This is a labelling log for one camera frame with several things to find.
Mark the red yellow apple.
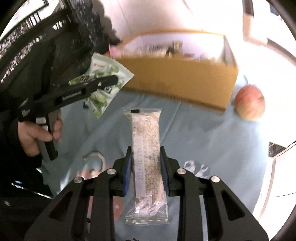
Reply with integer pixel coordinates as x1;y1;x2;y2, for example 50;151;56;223
234;84;265;121

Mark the person's left hand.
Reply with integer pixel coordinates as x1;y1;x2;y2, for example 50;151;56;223
18;119;63;157

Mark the dark carved wooden chair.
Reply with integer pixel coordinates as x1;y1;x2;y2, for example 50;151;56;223
1;1;120;111

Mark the long clear cereal bar packet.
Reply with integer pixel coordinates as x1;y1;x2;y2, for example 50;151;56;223
125;108;169;225

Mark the yellow cardboard box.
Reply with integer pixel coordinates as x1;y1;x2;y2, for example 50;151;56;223
105;29;238;113

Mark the light blue printed tablecloth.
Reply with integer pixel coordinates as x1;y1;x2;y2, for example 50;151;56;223
41;91;268;211

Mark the green white snack packet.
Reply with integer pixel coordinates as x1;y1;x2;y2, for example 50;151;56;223
69;53;134;118

